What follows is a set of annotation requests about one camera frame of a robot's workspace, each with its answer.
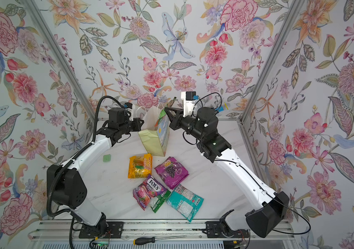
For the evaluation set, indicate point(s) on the purple magenta snack bag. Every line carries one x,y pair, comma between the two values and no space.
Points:
172,172

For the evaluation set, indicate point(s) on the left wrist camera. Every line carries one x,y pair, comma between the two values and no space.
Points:
128,106

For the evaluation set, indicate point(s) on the green Fox's spring tea bag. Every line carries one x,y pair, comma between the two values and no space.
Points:
158,201

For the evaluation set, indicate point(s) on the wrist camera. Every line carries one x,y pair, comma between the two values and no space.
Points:
128,106
189,99

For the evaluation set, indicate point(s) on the paper bag white green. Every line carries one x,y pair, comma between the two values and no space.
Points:
154,133

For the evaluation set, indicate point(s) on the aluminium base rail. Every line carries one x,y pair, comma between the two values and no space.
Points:
127,230

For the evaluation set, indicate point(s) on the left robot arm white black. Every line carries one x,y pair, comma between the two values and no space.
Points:
66,190

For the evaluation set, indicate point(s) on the purple Fox's berries bag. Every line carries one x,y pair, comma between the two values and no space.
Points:
149,189

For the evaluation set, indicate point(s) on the small green block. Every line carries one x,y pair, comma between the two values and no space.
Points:
107,158

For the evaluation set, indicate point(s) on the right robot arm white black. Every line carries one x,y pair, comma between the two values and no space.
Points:
266,208

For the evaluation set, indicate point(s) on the yellow orange snack bag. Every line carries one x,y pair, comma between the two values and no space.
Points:
140,166

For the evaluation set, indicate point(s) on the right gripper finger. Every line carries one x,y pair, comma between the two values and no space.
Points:
174,123
173,112

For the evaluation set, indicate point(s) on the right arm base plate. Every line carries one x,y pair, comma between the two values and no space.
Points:
226,230

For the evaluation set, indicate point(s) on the black yellow screwdriver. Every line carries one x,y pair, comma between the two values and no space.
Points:
147,240

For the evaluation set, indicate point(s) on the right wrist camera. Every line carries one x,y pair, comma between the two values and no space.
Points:
189,99

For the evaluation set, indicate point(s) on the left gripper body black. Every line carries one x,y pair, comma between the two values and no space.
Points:
129,126

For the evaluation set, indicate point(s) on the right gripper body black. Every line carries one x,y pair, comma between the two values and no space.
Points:
191,127

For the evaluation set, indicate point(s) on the teal snack bag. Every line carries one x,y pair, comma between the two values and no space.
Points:
185,202

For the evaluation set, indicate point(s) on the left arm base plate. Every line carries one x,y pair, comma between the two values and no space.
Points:
112,230

